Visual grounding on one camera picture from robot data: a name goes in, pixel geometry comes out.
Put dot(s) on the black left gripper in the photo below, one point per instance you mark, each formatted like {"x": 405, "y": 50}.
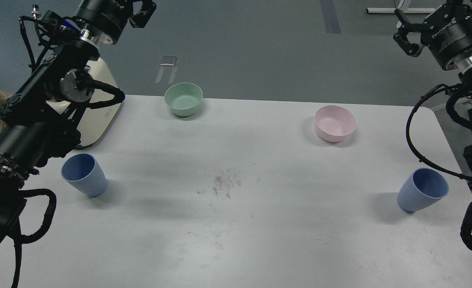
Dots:
{"x": 110, "y": 17}

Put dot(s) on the blue cup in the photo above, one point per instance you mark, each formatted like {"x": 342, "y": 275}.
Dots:
{"x": 423, "y": 188}
{"x": 84, "y": 173}

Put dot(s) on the pink bowl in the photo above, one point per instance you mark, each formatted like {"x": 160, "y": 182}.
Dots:
{"x": 334, "y": 123}

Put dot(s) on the cream toaster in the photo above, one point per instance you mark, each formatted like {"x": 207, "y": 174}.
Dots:
{"x": 94, "y": 122}

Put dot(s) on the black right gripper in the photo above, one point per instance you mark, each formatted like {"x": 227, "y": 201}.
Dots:
{"x": 447, "y": 33}

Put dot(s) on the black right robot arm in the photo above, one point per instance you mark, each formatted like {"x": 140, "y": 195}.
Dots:
{"x": 458, "y": 105}

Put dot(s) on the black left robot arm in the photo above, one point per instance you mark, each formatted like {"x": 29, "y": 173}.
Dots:
{"x": 43, "y": 115}

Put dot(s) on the metal floor plate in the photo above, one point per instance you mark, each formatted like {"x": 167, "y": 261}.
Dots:
{"x": 168, "y": 61}

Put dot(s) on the green bowl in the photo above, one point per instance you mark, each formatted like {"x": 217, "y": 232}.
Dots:
{"x": 184, "y": 99}

